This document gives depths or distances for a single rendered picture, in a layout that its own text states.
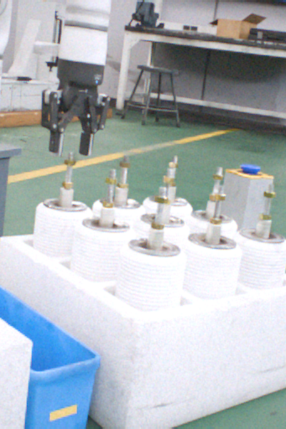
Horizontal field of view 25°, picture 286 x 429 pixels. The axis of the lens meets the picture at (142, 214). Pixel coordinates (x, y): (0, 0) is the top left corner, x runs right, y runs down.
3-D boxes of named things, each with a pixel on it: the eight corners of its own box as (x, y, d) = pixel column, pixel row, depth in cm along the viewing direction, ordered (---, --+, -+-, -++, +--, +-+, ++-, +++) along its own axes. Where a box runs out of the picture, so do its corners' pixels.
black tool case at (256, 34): (250, 42, 559) (252, 30, 556) (300, 48, 551) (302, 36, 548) (247, 40, 527) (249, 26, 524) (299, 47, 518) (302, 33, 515)
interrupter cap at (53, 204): (50, 199, 114) (50, 196, 114) (91, 207, 113) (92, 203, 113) (36, 209, 107) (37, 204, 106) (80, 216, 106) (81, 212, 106)
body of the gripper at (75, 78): (80, 57, 99) (73, 119, 101) (117, 62, 105) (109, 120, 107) (46, 52, 103) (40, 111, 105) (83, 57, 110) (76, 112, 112)
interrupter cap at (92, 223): (71, 224, 100) (71, 219, 100) (105, 219, 106) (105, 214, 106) (106, 236, 96) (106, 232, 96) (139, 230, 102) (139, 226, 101)
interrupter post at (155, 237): (163, 249, 93) (166, 227, 92) (160, 254, 91) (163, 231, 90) (147, 246, 94) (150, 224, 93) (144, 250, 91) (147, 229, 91)
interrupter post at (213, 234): (210, 246, 98) (214, 225, 97) (200, 241, 100) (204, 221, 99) (222, 245, 100) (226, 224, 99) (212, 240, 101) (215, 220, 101)
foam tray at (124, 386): (-9, 332, 116) (-2, 236, 112) (154, 302, 141) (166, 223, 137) (122, 447, 88) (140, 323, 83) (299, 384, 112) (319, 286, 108)
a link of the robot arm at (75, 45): (68, 59, 112) (73, 22, 111) (117, 67, 106) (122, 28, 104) (28, 53, 105) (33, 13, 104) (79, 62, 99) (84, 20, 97)
